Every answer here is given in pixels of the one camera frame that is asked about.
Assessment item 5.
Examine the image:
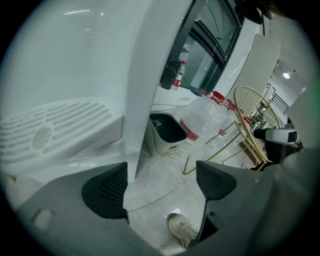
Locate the clear bottle with red label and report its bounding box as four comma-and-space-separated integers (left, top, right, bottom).
172, 60, 188, 91

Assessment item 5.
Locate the pile of empty red-capped bottles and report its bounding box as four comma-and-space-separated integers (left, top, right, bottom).
178, 89, 253, 148

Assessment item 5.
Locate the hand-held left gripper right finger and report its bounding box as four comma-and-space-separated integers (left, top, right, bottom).
196, 160, 284, 256

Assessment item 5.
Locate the dark glass bottle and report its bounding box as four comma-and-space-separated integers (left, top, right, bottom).
159, 59, 181, 91

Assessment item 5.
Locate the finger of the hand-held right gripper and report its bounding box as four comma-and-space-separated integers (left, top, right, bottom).
253, 126, 298, 145

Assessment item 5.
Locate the black framed window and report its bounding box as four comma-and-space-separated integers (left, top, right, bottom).
159, 0, 245, 93

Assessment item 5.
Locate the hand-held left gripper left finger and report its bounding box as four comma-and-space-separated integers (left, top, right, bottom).
14, 161, 161, 256

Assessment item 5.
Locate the white water dispenser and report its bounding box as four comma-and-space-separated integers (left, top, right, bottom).
0, 0, 198, 186

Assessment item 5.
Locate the person's left beige shoe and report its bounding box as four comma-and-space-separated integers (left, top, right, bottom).
166, 213, 199, 251

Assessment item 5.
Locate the round gold wire table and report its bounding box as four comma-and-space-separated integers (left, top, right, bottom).
183, 85, 281, 176

